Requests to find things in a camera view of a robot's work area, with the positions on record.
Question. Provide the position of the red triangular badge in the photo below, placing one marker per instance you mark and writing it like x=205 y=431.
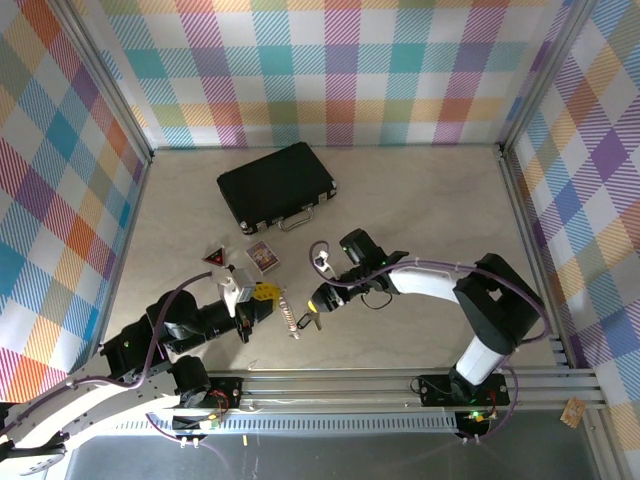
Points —
x=215 y=258

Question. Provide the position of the small orange printed tag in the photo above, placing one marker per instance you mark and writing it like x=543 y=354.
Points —
x=573 y=411

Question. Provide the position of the aluminium side rail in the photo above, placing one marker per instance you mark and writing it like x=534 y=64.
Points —
x=519 y=200

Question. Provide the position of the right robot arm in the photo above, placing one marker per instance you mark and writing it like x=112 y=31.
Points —
x=425 y=280

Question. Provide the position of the small black controller board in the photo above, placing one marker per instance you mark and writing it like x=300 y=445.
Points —
x=475 y=422
x=190 y=422

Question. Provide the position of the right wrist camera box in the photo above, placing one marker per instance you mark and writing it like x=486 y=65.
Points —
x=323 y=262

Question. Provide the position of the aluminium frame post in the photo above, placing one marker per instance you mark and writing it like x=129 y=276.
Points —
x=115 y=100
x=545 y=75

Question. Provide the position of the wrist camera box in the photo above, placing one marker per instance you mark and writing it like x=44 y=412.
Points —
x=323 y=262
x=242 y=285

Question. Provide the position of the purple playing card box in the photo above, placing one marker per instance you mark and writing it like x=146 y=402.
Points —
x=263 y=256

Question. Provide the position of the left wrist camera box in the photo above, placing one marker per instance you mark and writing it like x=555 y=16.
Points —
x=242 y=285

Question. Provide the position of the silver key with black tag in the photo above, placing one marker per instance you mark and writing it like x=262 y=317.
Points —
x=303 y=322

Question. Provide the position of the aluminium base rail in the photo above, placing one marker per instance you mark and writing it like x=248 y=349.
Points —
x=325 y=390

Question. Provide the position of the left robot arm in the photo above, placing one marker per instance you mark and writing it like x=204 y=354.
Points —
x=125 y=400

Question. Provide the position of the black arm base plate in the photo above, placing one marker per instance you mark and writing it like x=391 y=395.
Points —
x=227 y=387
x=435 y=391

